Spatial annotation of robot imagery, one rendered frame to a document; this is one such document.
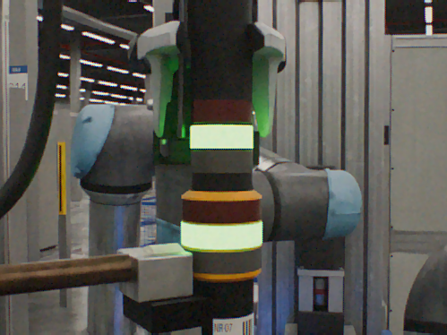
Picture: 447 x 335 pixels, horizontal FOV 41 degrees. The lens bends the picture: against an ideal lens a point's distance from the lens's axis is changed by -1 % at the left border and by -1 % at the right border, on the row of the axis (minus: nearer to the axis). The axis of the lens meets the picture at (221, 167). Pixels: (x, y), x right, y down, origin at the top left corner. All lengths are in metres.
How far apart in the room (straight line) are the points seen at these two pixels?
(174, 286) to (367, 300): 0.97
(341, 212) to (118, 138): 0.41
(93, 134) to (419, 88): 1.47
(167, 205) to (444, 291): 0.34
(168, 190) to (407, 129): 1.65
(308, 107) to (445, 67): 1.07
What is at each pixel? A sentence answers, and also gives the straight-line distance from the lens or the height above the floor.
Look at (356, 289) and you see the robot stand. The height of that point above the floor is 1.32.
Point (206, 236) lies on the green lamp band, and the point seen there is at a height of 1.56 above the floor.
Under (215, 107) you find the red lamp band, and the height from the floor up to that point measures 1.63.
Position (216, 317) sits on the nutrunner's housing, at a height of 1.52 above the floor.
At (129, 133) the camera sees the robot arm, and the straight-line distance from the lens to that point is 0.92.
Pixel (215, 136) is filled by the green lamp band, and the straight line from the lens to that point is 0.31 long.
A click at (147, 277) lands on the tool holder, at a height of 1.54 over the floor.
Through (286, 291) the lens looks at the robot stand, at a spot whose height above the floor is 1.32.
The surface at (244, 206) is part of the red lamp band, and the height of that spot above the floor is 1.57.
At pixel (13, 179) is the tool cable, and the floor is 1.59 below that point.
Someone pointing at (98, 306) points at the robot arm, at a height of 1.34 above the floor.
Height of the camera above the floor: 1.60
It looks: 2 degrees down
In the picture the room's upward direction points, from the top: straight up
